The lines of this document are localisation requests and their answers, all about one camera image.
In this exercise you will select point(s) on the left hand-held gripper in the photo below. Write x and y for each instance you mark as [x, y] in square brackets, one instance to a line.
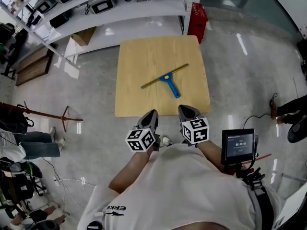
[140, 140]

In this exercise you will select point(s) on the white metal shelf unit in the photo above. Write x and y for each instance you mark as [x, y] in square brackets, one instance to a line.
[144, 11]

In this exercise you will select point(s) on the red-brown coat rack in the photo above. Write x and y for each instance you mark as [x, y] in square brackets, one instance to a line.
[48, 114]

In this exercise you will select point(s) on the black office chair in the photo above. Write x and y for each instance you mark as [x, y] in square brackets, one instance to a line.
[14, 169]

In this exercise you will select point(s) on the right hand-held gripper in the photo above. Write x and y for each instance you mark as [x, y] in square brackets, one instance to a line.
[195, 132]

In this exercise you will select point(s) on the orange floor power strip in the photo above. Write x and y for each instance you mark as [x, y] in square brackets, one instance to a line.
[273, 109]

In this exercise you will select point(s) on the group of white screen devices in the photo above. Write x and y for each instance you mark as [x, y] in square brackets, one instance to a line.
[103, 7]

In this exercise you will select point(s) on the wooden pedestal table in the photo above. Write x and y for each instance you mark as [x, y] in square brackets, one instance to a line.
[144, 63]

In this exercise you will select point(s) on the person's right forearm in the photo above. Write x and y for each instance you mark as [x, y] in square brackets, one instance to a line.
[213, 152]

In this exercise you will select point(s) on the red plastic crate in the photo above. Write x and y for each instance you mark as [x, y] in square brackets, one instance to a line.
[197, 20]

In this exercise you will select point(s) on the brown wooden platform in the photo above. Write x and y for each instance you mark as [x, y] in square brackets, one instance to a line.
[33, 66]

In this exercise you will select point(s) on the brown cardboard box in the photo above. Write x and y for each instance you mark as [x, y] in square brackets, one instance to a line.
[84, 36]

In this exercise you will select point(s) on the person's left forearm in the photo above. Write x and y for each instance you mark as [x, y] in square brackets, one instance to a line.
[129, 174]

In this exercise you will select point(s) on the black chest rig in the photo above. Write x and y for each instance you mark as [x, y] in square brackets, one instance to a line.
[249, 176]

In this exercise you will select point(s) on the black box device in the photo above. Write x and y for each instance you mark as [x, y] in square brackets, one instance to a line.
[60, 20]

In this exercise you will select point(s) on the black chest monitor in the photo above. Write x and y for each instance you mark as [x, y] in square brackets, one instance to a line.
[237, 147]

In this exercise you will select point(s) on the person's white shoe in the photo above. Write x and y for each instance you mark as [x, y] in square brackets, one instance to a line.
[166, 140]

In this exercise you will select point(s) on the black round seat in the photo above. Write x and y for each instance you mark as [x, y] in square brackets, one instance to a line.
[297, 130]

